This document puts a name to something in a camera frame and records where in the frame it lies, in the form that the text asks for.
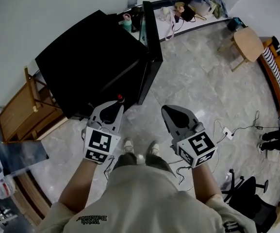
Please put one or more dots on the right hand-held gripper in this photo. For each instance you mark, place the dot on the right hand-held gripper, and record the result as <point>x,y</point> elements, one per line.
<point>200,143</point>

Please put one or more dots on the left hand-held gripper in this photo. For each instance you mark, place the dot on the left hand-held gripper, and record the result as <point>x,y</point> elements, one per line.
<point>98,142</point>

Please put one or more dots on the small red object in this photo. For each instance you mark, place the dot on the small red object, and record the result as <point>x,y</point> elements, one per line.
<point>120,97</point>

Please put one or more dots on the person's right forearm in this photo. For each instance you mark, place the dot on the person's right forearm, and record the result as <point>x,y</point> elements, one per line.
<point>205,183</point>

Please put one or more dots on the person's left forearm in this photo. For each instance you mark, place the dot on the person's left forearm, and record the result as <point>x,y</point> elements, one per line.
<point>79,186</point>

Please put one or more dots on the grey marble floor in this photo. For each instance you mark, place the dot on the grey marble floor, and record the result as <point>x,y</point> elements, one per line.
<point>190,86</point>

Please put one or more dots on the person's left shoe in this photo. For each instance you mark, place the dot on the person's left shoe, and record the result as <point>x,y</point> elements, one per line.
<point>128,145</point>

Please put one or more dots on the person's shoe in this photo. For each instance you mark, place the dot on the person's shoe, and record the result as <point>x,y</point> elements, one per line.
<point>153,148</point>
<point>128,145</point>

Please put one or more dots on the person's right shoe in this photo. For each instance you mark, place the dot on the person's right shoe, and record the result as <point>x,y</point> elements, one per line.
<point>153,148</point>

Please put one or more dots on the white power strip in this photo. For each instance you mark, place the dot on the white power strip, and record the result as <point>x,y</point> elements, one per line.
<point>227,133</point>

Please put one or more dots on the person's dark trousers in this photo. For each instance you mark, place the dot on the person's dark trousers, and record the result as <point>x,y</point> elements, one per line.
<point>127,159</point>

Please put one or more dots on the person's beige shirt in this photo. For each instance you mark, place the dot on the person's beige shirt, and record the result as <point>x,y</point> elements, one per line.
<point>142,203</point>

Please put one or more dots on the brown wooden shelf unit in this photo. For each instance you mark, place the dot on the brown wooden shelf unit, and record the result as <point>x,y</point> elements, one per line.
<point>18,115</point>

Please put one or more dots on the teal bottle with pink cap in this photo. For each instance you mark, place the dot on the teal bottle with pink cap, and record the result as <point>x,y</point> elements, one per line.
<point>127,24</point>

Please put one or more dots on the white low ledge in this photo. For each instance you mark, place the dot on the white low ledge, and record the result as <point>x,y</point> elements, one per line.
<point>193,25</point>

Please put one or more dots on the black office chair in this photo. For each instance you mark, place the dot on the black office chair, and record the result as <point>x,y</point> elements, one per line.
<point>251,198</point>

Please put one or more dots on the light wooden stool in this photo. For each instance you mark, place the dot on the light wooden stool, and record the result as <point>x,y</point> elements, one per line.
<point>249,44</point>

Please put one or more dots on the black-white striped cushion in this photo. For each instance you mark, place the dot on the black-white striped cushion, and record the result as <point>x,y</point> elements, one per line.
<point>276,74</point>

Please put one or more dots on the dark brown handbag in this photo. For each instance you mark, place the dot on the dark brown handbag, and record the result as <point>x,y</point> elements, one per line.
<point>187,13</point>

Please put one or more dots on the brown wooden round table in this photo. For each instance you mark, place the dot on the brown wooden round table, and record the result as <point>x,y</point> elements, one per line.
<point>33,198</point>

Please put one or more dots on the white jug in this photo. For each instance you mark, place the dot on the white jug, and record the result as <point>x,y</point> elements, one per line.
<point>164,13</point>

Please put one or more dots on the teal box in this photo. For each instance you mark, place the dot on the teal box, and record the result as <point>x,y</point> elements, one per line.
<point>234,24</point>

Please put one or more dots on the white cloth bag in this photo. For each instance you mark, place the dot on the white cloth bag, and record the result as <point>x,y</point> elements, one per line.
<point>200,6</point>

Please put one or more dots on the green cloth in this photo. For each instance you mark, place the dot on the green cloth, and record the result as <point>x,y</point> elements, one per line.
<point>217,10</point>

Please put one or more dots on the blue cloth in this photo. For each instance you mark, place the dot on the blue cloth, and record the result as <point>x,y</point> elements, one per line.
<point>224,7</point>

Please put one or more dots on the black-white patterned cushion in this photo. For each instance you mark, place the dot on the black-white patterned cushion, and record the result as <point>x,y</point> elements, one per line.
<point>279,46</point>

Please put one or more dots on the clear plastic bag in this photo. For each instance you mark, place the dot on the clear plastic bag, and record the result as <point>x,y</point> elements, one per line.
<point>4,188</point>

